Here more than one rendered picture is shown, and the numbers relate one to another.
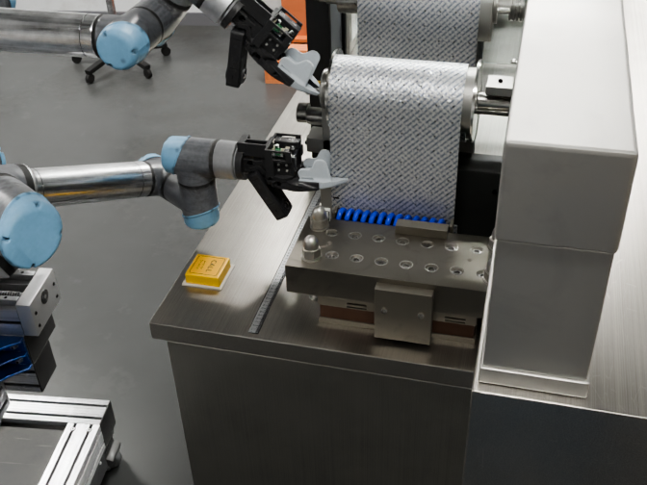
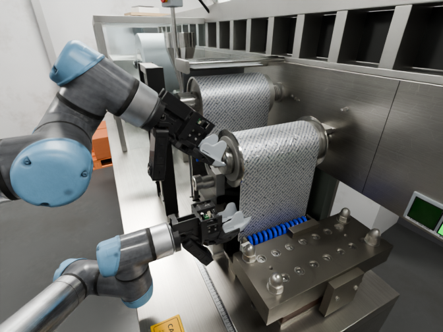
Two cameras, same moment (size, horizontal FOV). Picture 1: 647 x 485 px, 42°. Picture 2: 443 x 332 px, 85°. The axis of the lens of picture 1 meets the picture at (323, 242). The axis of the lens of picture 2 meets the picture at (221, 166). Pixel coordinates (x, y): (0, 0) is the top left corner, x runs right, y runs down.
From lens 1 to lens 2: 1.14 m
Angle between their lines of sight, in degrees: 35
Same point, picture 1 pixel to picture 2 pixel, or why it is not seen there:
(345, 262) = (298, 278)
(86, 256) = not seen: outside the picture
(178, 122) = (8, 213)
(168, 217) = (26, 266)
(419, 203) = (289, 213)
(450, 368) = (376, 309)
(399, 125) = (285, 168)
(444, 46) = (252, 120)
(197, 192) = (141, 280)
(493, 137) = not seen: hidden behind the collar
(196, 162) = (140, 256)
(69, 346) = not seen: outside the picture
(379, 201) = (267, 221)
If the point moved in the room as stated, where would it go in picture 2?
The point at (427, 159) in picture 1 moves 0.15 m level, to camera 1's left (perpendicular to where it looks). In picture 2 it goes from (296, 184) to (261, 207)
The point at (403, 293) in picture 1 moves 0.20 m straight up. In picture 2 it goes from (350, 280) to (376, 214)
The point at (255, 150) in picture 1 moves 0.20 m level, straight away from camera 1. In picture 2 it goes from (188, 224) to (142, 189)
